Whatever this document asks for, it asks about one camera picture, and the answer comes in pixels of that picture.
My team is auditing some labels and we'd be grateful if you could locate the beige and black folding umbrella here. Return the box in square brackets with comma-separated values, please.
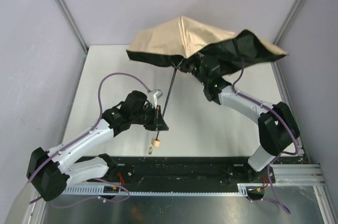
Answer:
[125, 15, 289, 155]

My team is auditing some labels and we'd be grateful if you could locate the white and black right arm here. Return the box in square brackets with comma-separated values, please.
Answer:
[179, 57, 300, 172]

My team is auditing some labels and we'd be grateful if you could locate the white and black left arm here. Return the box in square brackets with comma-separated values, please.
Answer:
[26, 90, 169, 202]

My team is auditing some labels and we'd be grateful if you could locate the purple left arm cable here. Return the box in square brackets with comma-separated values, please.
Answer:
[29, 72, 151, 204]

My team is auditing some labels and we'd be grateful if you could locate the grey slotted cable duct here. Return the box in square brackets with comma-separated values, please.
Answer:
[61, 183, 268, 197]

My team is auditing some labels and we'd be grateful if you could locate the aluminium extrusion bracket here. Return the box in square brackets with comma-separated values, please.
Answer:
[272, 164, 325, 186]

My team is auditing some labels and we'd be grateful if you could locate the right aluminium frame post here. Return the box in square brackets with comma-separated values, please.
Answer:
[273, 0, 305, 45]

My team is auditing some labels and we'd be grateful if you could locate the aluminium frame post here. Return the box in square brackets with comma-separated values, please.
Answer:
[55, 0, 89, 54]
[273, 0, 305, 45]

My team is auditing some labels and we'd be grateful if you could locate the left aluminium frame post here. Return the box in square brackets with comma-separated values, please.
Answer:
[55, 0, 89, 54]

